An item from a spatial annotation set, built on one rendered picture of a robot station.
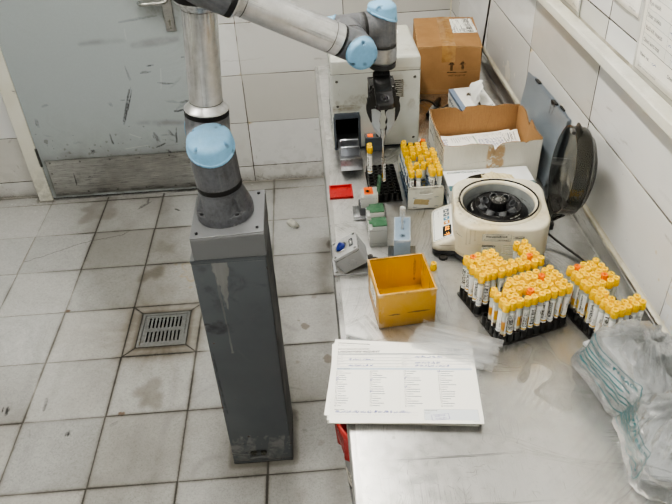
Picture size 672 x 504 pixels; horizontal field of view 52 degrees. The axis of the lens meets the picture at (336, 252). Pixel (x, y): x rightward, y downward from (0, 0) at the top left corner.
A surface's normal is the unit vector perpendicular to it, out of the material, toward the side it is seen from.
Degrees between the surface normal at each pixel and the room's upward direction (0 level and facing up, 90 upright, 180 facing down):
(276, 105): 90
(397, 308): 90
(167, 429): 0
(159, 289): 0
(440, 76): 90
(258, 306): 90
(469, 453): 0
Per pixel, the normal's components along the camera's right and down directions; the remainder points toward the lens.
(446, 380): -0.05, -0.80
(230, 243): 0.06, 0.60
